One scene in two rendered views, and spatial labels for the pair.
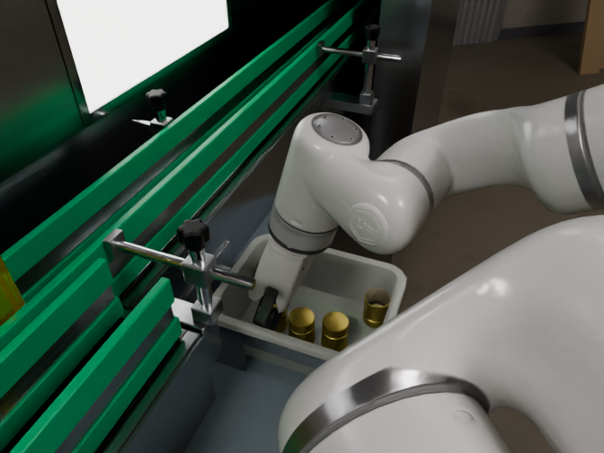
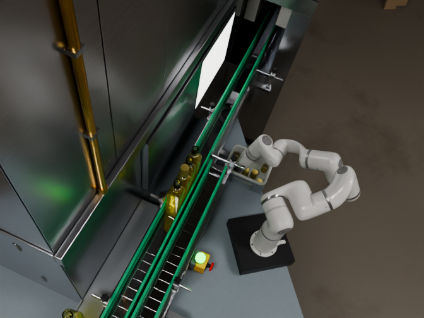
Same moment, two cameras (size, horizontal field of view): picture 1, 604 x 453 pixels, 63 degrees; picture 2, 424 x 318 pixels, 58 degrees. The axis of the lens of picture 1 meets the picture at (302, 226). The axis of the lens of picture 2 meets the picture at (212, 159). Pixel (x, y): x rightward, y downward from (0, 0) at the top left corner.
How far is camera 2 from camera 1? 1.33 m
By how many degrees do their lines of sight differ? 19
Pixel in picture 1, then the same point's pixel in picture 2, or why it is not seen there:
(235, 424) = (229, 194)
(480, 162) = (294, 149)
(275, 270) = (246, 163)
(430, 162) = (284, 149)
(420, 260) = (274, 123)
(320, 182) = (262, 151)
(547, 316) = (291, 191)
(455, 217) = (294, 101)
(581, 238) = (296, 184)
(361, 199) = (270, 158)
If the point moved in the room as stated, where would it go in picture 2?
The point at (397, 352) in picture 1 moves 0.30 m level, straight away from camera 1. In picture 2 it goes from (276, 192) to (291, 136)
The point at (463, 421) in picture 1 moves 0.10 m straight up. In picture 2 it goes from (281, 199) to (289, 187)
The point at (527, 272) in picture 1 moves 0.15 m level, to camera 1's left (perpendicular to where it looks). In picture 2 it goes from (290, 187) to (253, 183)
